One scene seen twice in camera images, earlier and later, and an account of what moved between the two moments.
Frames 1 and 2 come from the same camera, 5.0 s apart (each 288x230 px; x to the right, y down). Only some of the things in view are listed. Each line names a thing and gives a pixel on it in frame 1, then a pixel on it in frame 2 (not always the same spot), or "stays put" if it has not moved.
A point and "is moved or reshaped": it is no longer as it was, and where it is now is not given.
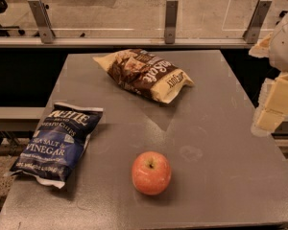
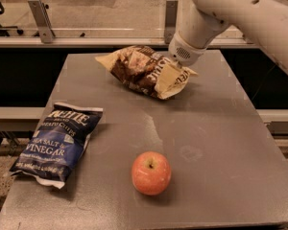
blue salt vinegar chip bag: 57,145 stays put
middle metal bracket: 171,8 stays put
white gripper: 285,48 -> 186,53
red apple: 152,172 stays put
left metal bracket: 42,20 stays put
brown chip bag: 141,71 is moved or reshaped
